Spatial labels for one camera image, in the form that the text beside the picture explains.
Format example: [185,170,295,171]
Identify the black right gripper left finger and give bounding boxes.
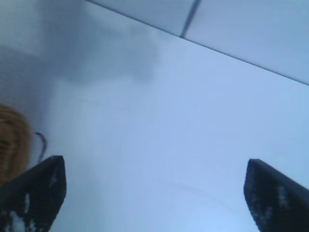
[0,155,68,232]

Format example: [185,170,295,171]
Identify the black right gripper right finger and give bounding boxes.
[243,158,309,232]

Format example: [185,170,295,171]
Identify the brown wicker basket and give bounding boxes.
[0,103,34,186]

